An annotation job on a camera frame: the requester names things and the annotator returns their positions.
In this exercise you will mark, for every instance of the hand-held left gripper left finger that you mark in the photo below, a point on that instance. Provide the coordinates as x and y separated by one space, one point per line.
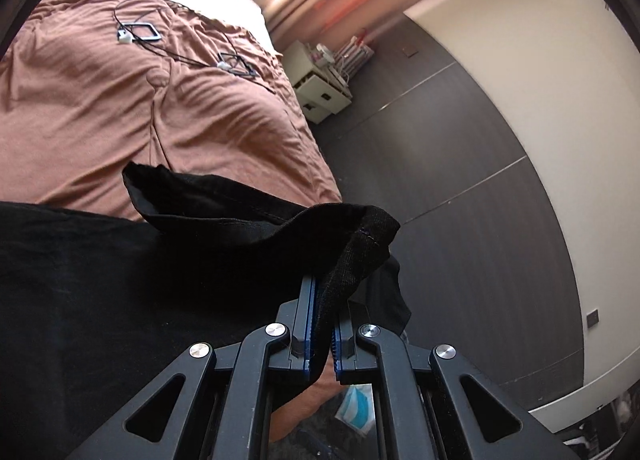
310 320

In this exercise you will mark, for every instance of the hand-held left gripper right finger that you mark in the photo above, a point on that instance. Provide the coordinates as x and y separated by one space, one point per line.
336 355

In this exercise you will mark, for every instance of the black pants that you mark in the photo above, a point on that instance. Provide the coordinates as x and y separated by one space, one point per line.
150 290

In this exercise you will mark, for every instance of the blue white packet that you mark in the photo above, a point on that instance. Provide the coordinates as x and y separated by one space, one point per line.
356 407

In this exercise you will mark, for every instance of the white bedside cabinet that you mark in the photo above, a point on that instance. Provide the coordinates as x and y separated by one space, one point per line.
320 90

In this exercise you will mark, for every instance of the brown fleece blanket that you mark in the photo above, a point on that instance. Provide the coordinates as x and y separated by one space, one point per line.
150 115

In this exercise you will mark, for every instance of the white plug adapter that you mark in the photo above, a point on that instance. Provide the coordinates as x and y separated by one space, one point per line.
124 36
224 65

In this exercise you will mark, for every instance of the grey wall socket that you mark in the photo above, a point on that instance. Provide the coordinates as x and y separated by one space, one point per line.
592 317

